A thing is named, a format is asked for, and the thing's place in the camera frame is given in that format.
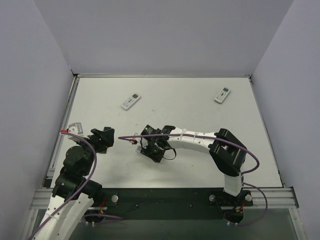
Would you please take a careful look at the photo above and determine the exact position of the white remote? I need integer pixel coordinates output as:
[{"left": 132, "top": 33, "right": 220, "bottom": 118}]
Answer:
[
  {"left": 121, "top": 93, "right": 141, "bottom": 111},
  {"left": 214, "top": 87, "right": 231, "bottom": 104},
  {"left": 136, "top": 146, "right": 144, "bottom": 155}
]

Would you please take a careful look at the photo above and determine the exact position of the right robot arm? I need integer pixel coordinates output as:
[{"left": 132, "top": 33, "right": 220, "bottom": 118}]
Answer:
[{"left": 137, "top": 125, "right": 246, "bottom": 197}]

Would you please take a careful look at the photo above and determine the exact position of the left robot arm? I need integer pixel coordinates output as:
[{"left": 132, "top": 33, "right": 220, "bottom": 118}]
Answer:
[{"left": 29, "top": 127, "right": 115, "bottom": 240}]

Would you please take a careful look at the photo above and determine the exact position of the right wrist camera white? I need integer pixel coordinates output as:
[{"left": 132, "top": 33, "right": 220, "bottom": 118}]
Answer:
[{"left": 130, "top": 132, "right": 143, "bottom": 146}]

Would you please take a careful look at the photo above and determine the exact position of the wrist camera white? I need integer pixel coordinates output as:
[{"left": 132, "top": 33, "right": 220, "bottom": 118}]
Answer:
[
  {"left": 130, "top": 132, "right": 143, "bottom": 146},
  {"left": 66, "top": 122, "right": 84, "bottom": 142}
]

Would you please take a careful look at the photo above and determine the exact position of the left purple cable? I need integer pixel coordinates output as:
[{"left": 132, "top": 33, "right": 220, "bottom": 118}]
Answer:
[{"left": 27, "top": 129, "right": 125, "bottom": 240}]

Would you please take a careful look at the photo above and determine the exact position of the purple cable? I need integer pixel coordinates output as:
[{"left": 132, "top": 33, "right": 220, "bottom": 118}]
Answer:
[
  {"left": 117, "top": 133, "right": 271, "bottom": 227},
  {"left": 27, "top": 129, "right": 125, "bottom": 240}
]

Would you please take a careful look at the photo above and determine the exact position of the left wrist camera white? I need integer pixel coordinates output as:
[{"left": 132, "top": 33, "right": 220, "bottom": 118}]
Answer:
[{"left": 66, "top": 122, "right": 84, "bottom": 142}]

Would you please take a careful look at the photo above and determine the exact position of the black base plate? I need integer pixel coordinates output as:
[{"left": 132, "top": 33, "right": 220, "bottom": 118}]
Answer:
[{"left": 91, "top": 187, "right": 242, "bottom": 220}]

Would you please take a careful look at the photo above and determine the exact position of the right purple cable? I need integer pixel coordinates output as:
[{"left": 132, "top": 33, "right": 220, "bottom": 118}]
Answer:
[{"left": 117, "top": 133, "right": 271, "bottom": 227}]

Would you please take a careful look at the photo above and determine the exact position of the aluminium front rail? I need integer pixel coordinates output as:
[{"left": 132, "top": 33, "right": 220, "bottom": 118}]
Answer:
[{"left": 29, "top": 186, "right": 300, "bottom": 211}]

